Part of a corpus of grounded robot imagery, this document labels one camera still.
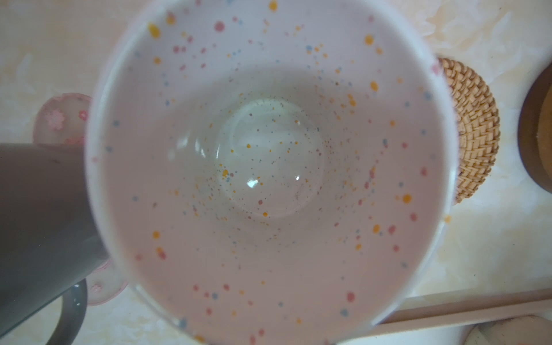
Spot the white mug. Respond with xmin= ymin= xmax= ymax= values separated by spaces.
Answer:
xmin=85 ymin=1 xmax=459 ymax=344

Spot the round woven rattan coaster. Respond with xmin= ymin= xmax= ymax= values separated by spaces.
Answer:
xmin=438 ymin=57 xmax=500 ymax=204

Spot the pink flower silicone coaster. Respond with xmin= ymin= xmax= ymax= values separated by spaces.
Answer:
xmin=32 ymin=93 xmax=127 ymax=306

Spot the grey mug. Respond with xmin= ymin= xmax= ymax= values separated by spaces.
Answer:
xmin=1 ymin=143 xmax=108 ymax=344

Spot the round brown wooden coaster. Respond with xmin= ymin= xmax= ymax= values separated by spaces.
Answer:
xmin=517 ymin=66 xmax=551 ymax=193

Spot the translucent white tray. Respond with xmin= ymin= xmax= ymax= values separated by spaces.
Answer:
xmin=345 ymin=288 xmax=551 ymax=344

